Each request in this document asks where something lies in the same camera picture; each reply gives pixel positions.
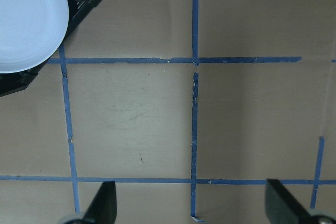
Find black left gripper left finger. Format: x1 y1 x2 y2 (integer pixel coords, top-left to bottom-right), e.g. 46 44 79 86
59 181 117 224

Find light blue plate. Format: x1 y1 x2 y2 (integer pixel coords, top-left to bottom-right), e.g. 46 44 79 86
1 0 69 73

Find black dish rack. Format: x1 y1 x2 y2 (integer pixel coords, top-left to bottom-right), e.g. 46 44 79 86
1 0 102 97

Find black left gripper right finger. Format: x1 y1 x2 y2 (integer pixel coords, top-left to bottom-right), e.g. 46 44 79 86
265 179 335 224

